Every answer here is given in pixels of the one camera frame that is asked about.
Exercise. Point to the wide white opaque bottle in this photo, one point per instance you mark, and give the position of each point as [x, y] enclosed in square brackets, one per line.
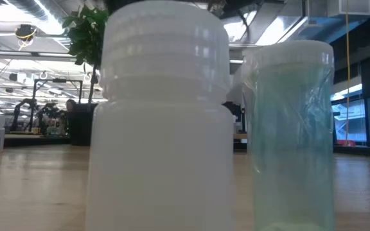
[159, 144]

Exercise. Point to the green tinted pill bottle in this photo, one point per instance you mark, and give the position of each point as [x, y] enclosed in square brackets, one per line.
[291, 144]

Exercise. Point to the wooden shelf board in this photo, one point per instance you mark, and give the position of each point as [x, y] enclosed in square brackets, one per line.
[239, 136]

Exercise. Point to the black plant pot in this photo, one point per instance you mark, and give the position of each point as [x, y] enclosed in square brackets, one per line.
[80, 125]

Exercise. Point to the person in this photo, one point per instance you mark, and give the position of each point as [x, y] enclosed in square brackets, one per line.
[71, 105]

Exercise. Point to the green leafy plant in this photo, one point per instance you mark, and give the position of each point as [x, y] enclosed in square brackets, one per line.
[85, 35]

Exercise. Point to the red object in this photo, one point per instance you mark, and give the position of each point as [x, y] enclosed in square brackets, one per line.
[345, 143]

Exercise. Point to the black round ceiling device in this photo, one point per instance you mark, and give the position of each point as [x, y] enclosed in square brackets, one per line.
[25, 32]

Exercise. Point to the black robot rig frame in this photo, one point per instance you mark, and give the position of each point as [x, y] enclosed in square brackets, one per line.
[34, 102]

